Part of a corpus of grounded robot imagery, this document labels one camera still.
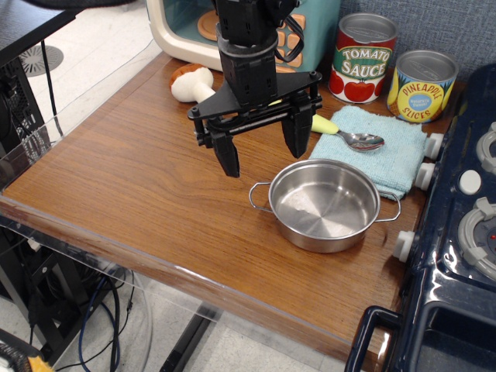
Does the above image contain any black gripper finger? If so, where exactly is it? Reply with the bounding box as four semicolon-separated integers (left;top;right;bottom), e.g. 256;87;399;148
281;107;312;158
212;133;240;177

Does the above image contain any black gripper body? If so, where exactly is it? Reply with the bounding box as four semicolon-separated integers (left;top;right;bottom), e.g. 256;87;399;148
188;37;322;146

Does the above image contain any white plush mushroom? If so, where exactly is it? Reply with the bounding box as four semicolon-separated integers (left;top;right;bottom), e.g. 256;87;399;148
169;64;215;103

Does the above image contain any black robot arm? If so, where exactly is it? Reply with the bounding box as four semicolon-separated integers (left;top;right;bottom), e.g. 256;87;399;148
188;1;322;177

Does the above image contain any stainless steel pot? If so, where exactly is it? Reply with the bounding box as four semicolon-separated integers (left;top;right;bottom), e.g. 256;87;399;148
249;159;401;253

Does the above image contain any toy microwave oven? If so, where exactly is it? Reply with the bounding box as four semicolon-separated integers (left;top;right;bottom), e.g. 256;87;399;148
146;1;341;72

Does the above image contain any light blue cloth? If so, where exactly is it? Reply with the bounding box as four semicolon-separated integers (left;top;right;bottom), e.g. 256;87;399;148
310;105;427;198

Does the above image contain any tomato sauce can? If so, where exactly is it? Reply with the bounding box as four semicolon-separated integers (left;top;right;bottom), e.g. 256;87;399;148
329;12;398;104

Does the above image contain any pineapple slices can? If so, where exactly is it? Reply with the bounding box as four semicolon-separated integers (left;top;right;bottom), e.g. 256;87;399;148
387;50;459;123

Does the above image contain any white stove knob middle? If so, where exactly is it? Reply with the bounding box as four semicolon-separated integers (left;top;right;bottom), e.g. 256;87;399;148
415;163;436;191

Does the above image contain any white stove knob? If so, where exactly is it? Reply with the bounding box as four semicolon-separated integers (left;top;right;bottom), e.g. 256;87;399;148
415;163;436;191
393;231;415;263
424;133;444;160

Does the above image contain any white stove knob upper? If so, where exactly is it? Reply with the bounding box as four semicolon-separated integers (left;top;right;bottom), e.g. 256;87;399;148
424;133;444;160

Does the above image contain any white stove knob lower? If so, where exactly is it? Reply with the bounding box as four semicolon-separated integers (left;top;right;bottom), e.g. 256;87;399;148
393;231;415;263

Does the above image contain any black table leg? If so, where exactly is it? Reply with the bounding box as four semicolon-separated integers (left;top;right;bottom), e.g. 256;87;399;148
159;315;211;372

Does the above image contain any black equipment rack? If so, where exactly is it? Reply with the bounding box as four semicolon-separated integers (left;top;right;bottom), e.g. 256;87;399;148
1;1;116;363

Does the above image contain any dark blue toy stove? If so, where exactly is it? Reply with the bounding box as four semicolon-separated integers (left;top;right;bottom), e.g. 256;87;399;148
346;64;495;371

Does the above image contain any spoon with green handle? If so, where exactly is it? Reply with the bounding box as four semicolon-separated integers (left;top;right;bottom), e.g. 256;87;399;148
267;98;386;153

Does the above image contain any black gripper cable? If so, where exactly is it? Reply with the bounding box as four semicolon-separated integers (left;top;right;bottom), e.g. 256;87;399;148
274;15;306;65

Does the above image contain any blue floor cable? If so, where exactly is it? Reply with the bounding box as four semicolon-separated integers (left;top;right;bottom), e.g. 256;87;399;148
77;277;121;372

